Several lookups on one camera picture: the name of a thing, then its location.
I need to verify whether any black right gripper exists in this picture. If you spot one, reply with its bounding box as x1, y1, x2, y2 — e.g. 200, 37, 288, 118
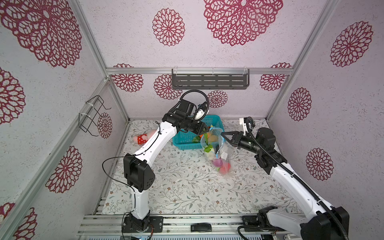
221, 132, 263, 158

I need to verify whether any clear zip top bag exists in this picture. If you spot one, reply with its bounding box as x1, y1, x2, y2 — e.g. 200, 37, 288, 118
200, 127, 232, 176

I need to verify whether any yellow green potato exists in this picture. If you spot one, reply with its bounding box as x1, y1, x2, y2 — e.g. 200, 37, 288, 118
208, 135, 218, 143

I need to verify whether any white radish with leaves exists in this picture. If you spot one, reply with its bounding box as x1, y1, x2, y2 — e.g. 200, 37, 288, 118
204, 145, 217, 161

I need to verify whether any purple onion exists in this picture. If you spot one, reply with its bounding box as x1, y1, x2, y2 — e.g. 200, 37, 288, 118
212, 158, 223, 168

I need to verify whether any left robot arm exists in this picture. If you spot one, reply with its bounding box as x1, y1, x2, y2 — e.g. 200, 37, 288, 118
123, 100, 209, 232

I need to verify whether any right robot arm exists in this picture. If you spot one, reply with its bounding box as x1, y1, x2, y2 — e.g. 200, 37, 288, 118
221, 128, 350, 240

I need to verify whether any teal plastic basket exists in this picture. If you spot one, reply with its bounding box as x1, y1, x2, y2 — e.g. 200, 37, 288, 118
173, 115, 224, 150

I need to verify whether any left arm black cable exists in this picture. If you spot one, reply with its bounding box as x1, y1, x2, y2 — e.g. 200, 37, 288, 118
101, 89, 210, 232

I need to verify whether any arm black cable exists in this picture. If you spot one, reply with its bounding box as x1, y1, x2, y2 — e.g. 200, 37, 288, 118
236, 116, 350, 240
101, 89, 210, 232

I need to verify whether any grey wall shelf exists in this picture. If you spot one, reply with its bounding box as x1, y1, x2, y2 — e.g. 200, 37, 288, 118
171, 69, 250, 90

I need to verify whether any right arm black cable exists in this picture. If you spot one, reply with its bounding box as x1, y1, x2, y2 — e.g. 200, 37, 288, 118
236, 116, 350, 240

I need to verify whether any black wire wall rack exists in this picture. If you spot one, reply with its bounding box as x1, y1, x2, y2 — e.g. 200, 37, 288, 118
78, 95, 112, 137

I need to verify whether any small black device on rail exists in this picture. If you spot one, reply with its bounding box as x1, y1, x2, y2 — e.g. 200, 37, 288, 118
191, 223, 212, 233

